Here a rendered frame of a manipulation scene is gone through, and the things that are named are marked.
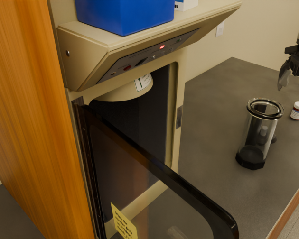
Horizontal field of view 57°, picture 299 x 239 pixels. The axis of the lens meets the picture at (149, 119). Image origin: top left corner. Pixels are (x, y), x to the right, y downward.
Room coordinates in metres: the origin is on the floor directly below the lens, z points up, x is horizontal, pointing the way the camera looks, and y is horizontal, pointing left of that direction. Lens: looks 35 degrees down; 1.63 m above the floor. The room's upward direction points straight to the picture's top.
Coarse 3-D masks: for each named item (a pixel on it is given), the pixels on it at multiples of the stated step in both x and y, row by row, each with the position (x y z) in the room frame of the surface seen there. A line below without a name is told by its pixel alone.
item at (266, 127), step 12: (252, 108) 0.70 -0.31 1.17; (264, 108) 0.75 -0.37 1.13; (276, 108) 0.72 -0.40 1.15; (252, 120) 0.69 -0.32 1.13; (264, 120) 0.67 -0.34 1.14; (276, 120) 0.68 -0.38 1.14; (252, 132) 0.68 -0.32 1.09; (264, 132) 0.67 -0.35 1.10; (240, 144) 0.72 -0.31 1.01; (252, 144) 0.68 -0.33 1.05; (264, 144) 0.67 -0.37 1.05; (252, 156) 0.67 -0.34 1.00; (264, 156) 0.68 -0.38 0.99
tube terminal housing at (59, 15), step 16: (48, 0) 0.39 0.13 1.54; (64, 0) 0.40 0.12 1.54; (64, 16) 0.40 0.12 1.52; (144, 64) 0.52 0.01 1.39; (160, 64) 0.55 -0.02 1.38; (176, 64) 0.63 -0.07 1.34; (64, 80) 0.39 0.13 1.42; (112, 80) 0.46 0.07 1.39; (128, 80) 0.48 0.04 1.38; (176, 80) 0.64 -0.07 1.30; (80, 96) 0.40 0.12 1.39; (96, 96) 0.43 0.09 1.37; (176, 96) 0.60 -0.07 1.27; (176, 112) 0.60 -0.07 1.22; (176, 144) 0.61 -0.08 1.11; (80, 160) 0.39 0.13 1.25; (176, 160) 0.61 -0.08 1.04
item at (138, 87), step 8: (136, 80) 0.53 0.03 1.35; (144, 80) 0.55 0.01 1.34; (152, 80) 0.59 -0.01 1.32; (120, 88) 0.51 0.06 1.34; (128, 88) 0.52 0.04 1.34; (136, 88) 0.52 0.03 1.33; (144, 88) 0.54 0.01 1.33; (104, 96) 0.50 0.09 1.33; (112, 96) 0.50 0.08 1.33; (120, 96) 0.50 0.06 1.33; (128, 96) 0.51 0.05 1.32; (136, 96) 0.52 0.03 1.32
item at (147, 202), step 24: (96, 120) 0.34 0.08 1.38; (96, 144) 0.34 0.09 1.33; (120, 144) 0.29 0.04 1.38; (96, 168) 0.36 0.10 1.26; (120, 168) 0.30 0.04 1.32; (144, 168) 0.25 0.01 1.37; (120, 192) 0.30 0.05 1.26; (144, 192) 0.25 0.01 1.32; (168, 192) 0.22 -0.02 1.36; (192, 192) 0.20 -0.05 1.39; (144, 216) 0.25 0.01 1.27; (168, 216) 0.22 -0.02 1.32; (192, 216) 0.19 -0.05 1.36; (216, 216) 0.17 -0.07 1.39
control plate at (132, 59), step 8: (192, 32) 0.48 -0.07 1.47; (168, 40) 0.42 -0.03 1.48; (176, 40) 0.46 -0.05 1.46; (184, 40) 0.50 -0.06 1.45; (152, 48) 0.41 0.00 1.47; (160, 48) 0.44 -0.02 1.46; (168, 48) 0.48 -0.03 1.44; (176, 48) 0.52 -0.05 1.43; (128, 56) 0.36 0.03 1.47; (136, 56) 0.39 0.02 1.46; (144, 56) 0.42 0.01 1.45; (160, 56) 0.50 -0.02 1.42; (120, 64) 0.38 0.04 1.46; (128, 64) 0.40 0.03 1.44; (112, 72) 0.39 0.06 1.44; (120, 72) 0.41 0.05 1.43; (104, 80) 0.40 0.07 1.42
